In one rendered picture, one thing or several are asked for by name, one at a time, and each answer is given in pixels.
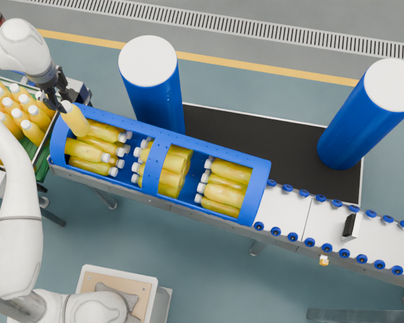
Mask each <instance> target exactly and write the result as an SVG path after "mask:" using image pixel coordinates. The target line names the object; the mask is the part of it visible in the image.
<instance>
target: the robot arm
mask: <svg viewBox="0 0 404 323"><path fill-rule="evenodd" d="M0 70H16V71H20V72H23V73H25V75H27V77H28V78H29V80H31V81H32V82H34V83H35V84H36V85H37V86H38V87H39V88H40V91H41V93H42V94H41V96H40V97H38V100H39V101H42V102H43V103H44V104H45V105H46V106H47V108H48V109H50V110H53V111H59V112H61V113H64V114H67V111H66V110H65V108H64V107H63V105H62V103H59V102H58V99H57V97H56V91H55V87H56V88H58V89H59V90H58V93H59V94H60V95H61V97H62V99H63V100H64V101H69V102H70V103H72V99H71V98H70V97H69V95H68V94H69V93H68V91H69V89H68V88H66V86H68V85H69V84H68V81H67V79H66V77H65V75H64V73H63V70H62V67H61V66H58V65H55V63H54V61H53V59H52V57H51V55H50V54H49V48H48V46H47V44H46V42H45V40H44V39H43V37H42V36H41V34H40V33H39V32H38V31H37V30H36V29H35V27H33V26H32V25H31V24H30V23H29V22H27V21H25V20H24V19H19V18H13V19H9V20H7V21H5V22H4V23H3V24H2V26H1V27H0ZM46 94H47V96H46ZM48 98H49V99H48ZM0 159H1V161H2V162H3V164H4V167H5V169H6V177H7V179H6V188H5V192H4V197H3V202H2V205H1V209H0V313H2V314H3V315H6V316H7V323H141V320H140V319H139V318H137V317H135V316H133V315H132V312H133V309H134V307H135V305H136V303H137V302H138V300H139V297H138V295H135V294H127V293H125V292H122V291H119V290H116V289H114V288H110V287H108V286H106V285H104V284H103V283H102V282H98V283H97V284H96V285H95V292H85V293H80V294H58V293H54V292H50V291H47V290H43V289H34V290H32V289H33V287H34V286H35V283H36V281H37V278H38V274H39V271H40V266H41V262H42V251H43V238H44V237H43V231H42V216H41V212H40V206H39V201H38V193H37V184H36V179H35V172H34V170H33V166H32V163H31V160H30V158H29V156H28V154H27V152H26V151H25V150H24V148H23V146H21V144H20V143H19V141H18V140H17V139H16V138H15V137H14V136H13V135H12V133H11V132H10V131H9V130H8V128H7V127H6V126H5V125H4V124H3V123H2V122H1V120H0Z"/></svg>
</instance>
